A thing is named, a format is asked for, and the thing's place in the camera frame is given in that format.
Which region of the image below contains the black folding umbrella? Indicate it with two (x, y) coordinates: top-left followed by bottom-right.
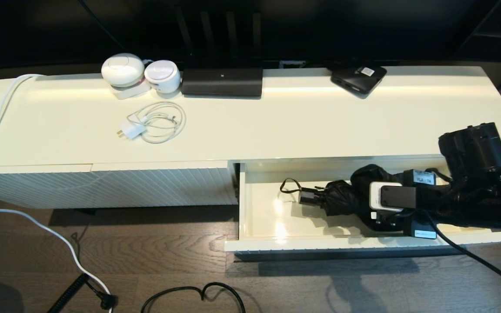
(279, 164), (407, 233)

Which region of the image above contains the white ribbed drawer with handle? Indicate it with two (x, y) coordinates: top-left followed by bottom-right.
(224, 157), (501, 253)

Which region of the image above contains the white ribbed TV cabinet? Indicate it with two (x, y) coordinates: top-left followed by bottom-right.
(0, 65), (501, 210)

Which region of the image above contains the black set-top box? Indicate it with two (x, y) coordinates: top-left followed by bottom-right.
(330, 65), (387, 96)

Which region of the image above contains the white plug adapter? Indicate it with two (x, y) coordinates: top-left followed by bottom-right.
(117, 120), (147, 140)

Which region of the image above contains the large white dome device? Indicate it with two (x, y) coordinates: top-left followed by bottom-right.
(101, 53), (152, 100)

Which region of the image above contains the small white round device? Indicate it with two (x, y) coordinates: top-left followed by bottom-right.
(144, 60), (183, 94)

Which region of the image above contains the black power plug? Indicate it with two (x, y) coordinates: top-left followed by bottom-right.
(86, 278), (118, 310)

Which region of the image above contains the black router with antennas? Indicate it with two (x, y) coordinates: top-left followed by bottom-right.
(174, 9), (263, 97)

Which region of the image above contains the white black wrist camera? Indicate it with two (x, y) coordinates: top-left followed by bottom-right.
(369, 181), (417, 213)

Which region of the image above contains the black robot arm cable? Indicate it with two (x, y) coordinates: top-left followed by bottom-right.
(424, 211), (501, 294)

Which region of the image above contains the thick white power cable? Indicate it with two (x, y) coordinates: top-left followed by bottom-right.
(0, 74), (116, 313)

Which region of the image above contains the thin white charging cable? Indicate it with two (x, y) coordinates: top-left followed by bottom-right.
(128, 102), (187, 144)

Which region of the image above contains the black coiled cable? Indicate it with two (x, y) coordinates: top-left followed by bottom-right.
(47, 273), (90, 313)

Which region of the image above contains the black power cable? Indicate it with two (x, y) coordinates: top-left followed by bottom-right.
(141, 282), (247, 313)

